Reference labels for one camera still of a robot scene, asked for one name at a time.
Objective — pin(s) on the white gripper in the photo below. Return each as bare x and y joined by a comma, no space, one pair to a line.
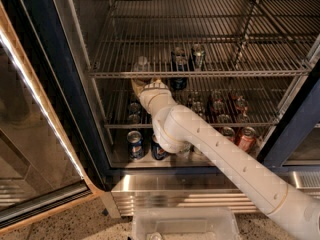
154,87

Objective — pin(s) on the clear plastic water bottle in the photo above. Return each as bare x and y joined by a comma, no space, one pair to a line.
142,65

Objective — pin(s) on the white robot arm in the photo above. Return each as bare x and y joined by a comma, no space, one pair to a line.
175,125

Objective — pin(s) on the open glass fridge door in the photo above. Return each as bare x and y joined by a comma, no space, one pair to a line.
44,165

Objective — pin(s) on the stainless steel fridge base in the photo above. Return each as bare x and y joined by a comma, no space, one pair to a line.
135,192

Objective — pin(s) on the dark blue fridge mullion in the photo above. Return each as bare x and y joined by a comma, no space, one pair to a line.
296,124

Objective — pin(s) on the dark blue soda can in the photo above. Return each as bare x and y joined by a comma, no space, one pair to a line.
179,64

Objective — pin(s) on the blue pepsi can front left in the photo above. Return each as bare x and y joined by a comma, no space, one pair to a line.
135,145

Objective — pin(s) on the blue pepsi can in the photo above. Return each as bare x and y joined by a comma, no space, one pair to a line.
135,145
158,153

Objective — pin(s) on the orange soda can left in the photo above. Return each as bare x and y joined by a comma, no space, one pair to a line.
229,133

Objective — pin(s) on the orange soda can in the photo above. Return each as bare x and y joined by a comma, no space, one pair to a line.
229,133
246,138

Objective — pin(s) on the orange soda can right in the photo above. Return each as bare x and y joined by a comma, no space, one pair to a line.
246,138

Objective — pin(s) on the clear plastic bin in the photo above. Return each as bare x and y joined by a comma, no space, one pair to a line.
185,224

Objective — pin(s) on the upper wire fridge shelf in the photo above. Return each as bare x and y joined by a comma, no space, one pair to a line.
239,37

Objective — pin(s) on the wire fridge shelf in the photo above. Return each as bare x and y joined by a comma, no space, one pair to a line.
253,101
239,37

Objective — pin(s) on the middle wire fridge shelf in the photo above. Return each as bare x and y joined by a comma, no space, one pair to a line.
253,101

